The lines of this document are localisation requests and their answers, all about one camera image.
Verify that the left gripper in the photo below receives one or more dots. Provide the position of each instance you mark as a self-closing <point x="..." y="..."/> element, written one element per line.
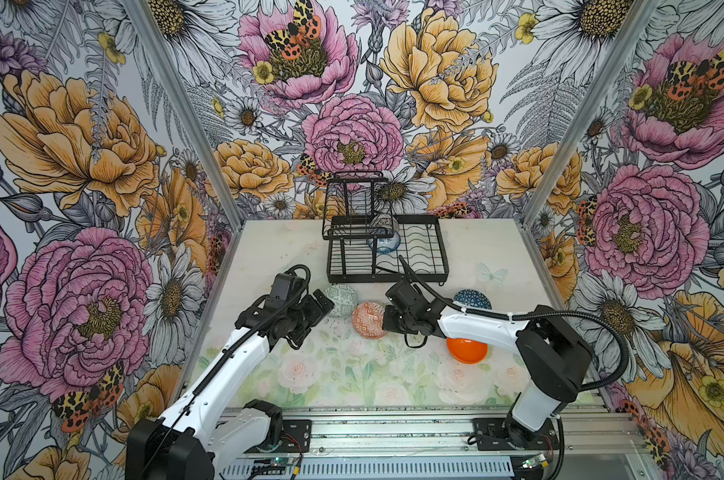
<point x="317" y="314"/>

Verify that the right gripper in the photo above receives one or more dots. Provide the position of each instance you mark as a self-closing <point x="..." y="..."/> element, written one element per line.
<point x="389" y="322"/>

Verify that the orange patterned bowl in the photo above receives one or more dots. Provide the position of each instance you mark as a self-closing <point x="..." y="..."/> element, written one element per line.
<point x="367" y="320"/>

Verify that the green patterned bowl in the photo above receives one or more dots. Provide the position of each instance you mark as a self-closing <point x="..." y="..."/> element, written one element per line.
<point x="344" y="298"/>

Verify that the blue floral bowl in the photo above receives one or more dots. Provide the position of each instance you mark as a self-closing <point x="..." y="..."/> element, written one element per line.
<point x="385" y="245"/>

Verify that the black wire dish rack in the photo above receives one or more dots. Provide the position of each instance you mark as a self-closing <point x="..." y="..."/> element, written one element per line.
<point x="352" y="201"/>

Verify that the maroon patterned white bowl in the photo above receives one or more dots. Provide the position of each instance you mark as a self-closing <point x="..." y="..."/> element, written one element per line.
<point x="384" y="225"/>

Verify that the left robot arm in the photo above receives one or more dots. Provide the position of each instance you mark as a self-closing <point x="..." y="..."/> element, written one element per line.
<point x="189" y="439"/>

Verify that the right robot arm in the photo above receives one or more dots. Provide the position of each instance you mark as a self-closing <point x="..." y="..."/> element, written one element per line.
<point x="555" y="356"/>

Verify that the dark blue patterned bowl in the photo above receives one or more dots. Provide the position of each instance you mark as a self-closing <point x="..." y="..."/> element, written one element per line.
<point x="472" y="299"/>

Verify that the plain orange bowl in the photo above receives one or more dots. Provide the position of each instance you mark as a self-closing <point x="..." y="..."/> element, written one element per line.
<point x="467" y="351"/>

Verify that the green circuit board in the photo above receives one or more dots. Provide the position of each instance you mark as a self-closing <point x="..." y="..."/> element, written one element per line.
<point x="274" y="466"/>

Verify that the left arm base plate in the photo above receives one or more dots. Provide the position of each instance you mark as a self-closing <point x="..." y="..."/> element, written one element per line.
<point x="292" y="436"/>

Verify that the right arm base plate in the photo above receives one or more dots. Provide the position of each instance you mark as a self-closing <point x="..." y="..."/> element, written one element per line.
<point x="492" y="434"/>

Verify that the aluminium front rail frame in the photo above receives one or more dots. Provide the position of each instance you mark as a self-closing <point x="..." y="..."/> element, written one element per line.
<point x="438" y="444"/>

